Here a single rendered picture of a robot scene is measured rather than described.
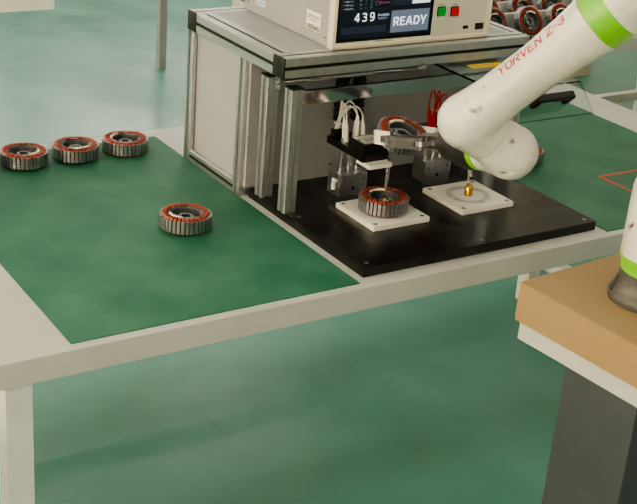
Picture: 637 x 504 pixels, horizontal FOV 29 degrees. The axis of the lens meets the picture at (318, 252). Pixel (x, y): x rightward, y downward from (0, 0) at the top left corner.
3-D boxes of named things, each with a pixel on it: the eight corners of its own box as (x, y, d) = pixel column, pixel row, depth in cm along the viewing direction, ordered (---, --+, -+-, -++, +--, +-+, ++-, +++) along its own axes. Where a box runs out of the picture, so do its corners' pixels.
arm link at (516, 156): (535, 192, 242) (558, 141, 243) (494, 164, 235) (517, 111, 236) (487, 183, 253) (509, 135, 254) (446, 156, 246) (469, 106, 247)
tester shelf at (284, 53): (528, 54, 297) (531, 35, 295) (283, 80, 262) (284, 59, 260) (418, 10, 330) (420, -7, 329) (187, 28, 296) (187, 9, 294)
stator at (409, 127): (432, 155, 273) (438, 141, 271) (391, 159, 267) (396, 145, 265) (405, 125, 280) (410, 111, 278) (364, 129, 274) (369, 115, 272)
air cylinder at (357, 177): (365, 193, 289) (367, 171, 287) (338, 198, 285) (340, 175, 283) (353, 186, 293) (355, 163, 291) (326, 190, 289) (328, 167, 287)
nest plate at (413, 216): (429, 221, 276) (429, 216, 276) (373, 232, 269) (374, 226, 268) (390, 198, 288) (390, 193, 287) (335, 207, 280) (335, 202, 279)
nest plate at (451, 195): (513, 206, 289) (513, 201, 288) (462, 215, 281) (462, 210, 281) (472, 184, 300) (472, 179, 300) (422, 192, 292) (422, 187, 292)
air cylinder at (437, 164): (448, 179, 302) (451, 158, 299) (423, 184, 298) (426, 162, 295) (435, 172, 305) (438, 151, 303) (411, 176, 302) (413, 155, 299)
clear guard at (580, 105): (593, 113, 279) (597, 87, 277) (511, 125, 267) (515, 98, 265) (499, 73, 304) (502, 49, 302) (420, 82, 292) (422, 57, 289)
